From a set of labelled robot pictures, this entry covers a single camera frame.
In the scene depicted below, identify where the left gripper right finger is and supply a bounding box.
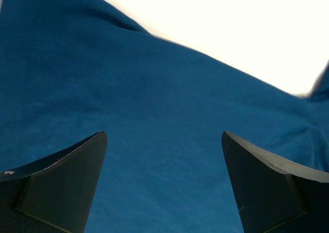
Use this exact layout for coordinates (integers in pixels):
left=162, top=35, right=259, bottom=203
left=222, top=132, right=328, bottom=233

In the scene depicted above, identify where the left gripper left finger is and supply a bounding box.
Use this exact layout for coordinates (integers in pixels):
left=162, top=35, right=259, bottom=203
left=1, top=131, right=107, bottom=232

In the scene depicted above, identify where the navy blue t-shirt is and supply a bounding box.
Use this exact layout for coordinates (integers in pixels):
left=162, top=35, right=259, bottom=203
left=1, top=0, right=328, bottom=232

